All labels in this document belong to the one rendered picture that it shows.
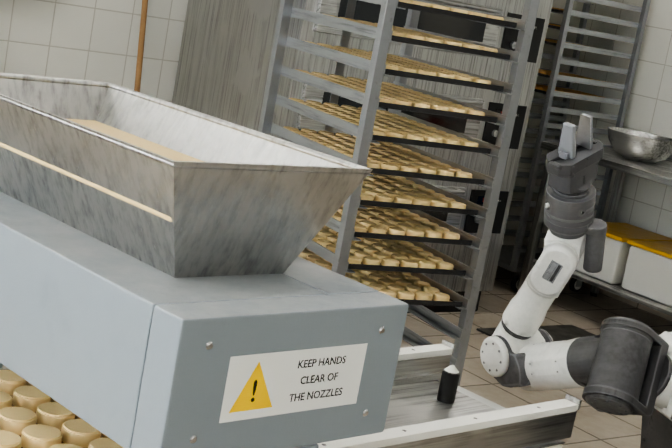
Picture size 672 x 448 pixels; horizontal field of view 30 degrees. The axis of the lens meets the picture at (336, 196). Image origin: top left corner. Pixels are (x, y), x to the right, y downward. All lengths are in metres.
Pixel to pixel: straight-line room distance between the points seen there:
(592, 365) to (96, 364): 1.10
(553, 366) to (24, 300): 1.13
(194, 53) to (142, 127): 4.29
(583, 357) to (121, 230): 1.06
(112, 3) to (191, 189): 4.76
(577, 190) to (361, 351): 0.88
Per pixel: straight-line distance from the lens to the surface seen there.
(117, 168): 1.39
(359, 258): 3.49
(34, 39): 5.90
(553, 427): 2.17
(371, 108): 3.32
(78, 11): 5.98
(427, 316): 3.81
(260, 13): 5.65
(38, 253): 1.45
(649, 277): 6.66
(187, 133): 1.71
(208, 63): 5.96
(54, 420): 1.67
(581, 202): 2.22
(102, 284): 1.35
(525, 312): 2.38
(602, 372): 2.20
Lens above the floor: 1.53
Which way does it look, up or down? 10 degrees down
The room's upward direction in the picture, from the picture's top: 11 degrees clockwise
